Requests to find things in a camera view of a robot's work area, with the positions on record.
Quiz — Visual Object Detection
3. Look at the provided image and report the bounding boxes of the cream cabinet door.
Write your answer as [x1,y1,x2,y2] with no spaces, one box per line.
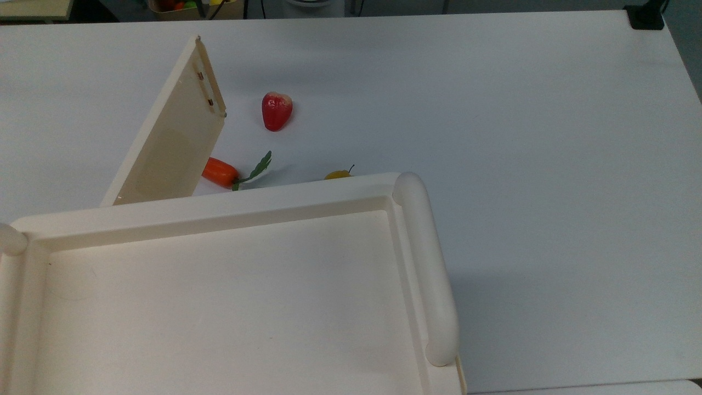
[100,36,227,207]

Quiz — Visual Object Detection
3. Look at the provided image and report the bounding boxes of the cream plastic cabinet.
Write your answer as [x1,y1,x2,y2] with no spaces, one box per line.
[0,172,468,395]

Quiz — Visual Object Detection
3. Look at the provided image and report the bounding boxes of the red wax apple toy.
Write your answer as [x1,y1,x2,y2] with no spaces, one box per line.
[262,92,293,132]

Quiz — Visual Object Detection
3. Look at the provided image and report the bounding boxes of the orange toy carrot green leaves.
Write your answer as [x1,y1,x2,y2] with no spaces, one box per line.
[201,151,273,191]

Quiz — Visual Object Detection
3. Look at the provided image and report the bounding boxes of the white round bin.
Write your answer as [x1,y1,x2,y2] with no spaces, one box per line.
[282,0,346,17]

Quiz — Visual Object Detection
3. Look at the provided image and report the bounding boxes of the cardboard box of toy fruit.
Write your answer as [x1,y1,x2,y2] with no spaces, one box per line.
[147,0,245,21]

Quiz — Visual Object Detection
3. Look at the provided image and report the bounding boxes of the black table clamp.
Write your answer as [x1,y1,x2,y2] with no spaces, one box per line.
[624,0,669,30]

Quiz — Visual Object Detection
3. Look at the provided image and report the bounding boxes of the light wooden side table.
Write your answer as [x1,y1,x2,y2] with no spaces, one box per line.
[0,0,75,24]

